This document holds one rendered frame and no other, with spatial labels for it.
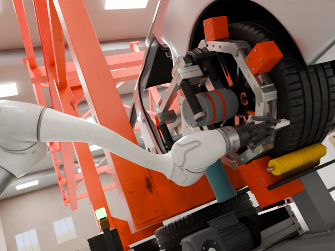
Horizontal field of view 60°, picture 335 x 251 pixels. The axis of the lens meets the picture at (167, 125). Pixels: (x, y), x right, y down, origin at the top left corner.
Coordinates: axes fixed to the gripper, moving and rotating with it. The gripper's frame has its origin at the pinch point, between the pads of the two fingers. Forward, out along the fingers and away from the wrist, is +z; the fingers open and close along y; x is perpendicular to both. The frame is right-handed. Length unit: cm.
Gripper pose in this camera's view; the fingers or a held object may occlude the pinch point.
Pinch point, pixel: (279, 123)
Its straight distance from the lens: 110.4
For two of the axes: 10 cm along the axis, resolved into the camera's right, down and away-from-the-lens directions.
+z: 8.9, -2.4, 3.8
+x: -4.4, -3.0, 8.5
